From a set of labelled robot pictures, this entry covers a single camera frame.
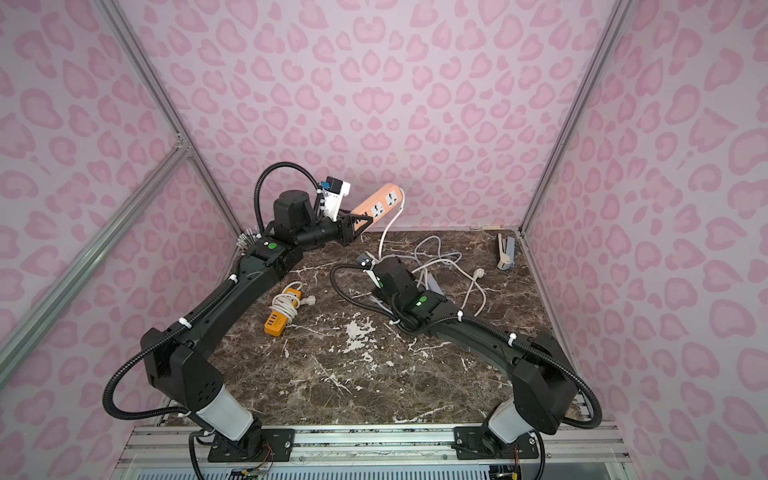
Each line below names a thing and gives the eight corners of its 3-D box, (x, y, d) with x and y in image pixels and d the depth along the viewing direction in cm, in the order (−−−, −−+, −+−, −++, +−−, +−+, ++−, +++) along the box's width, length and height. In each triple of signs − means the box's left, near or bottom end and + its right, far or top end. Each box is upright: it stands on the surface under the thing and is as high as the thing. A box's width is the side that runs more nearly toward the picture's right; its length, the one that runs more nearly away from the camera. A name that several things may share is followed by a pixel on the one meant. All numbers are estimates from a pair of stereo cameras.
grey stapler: (496, 269, 111) (499, 262, 107) (497, 240, 120) (500, 233, 116) (512, 272, 110) (515, 265, 106) (512, 243, 119) (515, 236, 115)
